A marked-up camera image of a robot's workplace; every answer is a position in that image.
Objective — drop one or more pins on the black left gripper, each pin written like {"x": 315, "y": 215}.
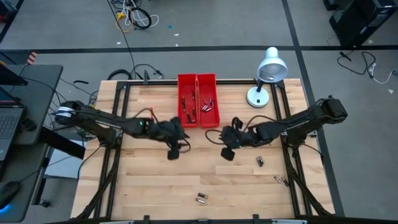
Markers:
{"x": 168, "y": 132}

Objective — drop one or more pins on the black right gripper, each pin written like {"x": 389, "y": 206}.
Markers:
{"x": 239, "y": 137}

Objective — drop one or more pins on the red plastic bin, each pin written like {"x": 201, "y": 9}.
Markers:
{"x": 208, "y": 85}
{"x": 188, "y": 84}

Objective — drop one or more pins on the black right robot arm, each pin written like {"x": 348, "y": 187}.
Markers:
{"x": 298, "y": 123}

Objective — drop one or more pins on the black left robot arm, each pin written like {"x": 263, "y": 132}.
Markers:
{"x": 102, "y": 121}

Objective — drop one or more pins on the white desk lamp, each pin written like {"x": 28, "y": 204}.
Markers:
{"x": 272, "y": 67}

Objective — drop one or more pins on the black diagonal bar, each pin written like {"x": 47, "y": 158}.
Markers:
{"x": 62, "y": 143}

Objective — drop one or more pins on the black desk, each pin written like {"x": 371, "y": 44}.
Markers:
{"x": 43, "y": 93}

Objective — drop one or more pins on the black caster wheel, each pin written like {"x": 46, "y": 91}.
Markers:
{"x": 45, "y": 203}

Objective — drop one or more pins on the small black device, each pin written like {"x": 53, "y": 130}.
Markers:
{"x": 29, "y": 124}

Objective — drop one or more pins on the orange black striped block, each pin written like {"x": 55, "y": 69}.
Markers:
{"x": 31, "y": 58}

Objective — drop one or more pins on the dark laptop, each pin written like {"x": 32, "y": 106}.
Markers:
{"x": 7, "y": 124}

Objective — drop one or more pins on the black computer mouse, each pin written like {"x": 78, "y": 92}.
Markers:
{"x": 9, "y": 191}

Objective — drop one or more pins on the black computer tower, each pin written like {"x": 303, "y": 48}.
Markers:
{"x": 363, "y": 18}

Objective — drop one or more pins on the black monitor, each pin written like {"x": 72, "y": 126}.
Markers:
{"x": 9, "y": 77}

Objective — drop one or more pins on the black aluminium table frame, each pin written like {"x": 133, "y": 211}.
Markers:
{"x": 233, "y": 82}

